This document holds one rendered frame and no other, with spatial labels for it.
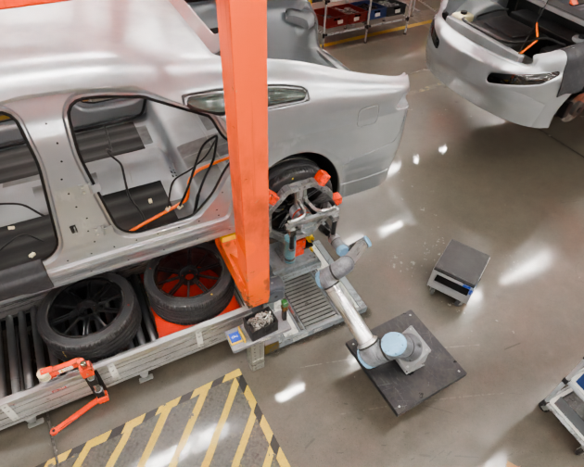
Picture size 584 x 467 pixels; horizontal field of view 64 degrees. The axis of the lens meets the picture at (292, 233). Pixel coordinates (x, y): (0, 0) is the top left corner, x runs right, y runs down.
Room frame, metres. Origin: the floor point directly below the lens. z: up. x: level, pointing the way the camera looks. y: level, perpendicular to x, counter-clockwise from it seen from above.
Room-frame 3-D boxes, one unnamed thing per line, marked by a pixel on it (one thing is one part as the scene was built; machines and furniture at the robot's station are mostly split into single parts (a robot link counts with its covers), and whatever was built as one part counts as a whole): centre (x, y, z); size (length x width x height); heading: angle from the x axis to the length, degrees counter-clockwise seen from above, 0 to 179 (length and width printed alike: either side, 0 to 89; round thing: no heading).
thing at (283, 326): (1.75, 0.20, 0.44); 0.43 x 0.17 x 0.03; 118
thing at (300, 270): (2.67, 0.04, 0.13); 0.50 x 0.36 x 0.10; 118
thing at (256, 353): (1.73, 0.23, 0.21); 0.10 x 0.10 x 0.42; 28
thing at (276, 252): (2.67, 0.04, 0.32); 0.40 x 0.30 x 0.28; 118
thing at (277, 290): (2.31, 0.20, 0.26); 0.42 x 0.18 x 0.35; 28
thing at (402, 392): (1.67, -0.83, 0.15); 0.60 x 0.60 x 0.30; 31
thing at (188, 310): (2.19, 0.76, 0.39); 0.66 x 0.66 x 0.24
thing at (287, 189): (2.52, -0.04, 0.85); 0.54 x 0.07 x 0.54; 118
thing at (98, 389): (1.40, 1.26, 0.30); 0.09 x 0.05 x 0.50; 118
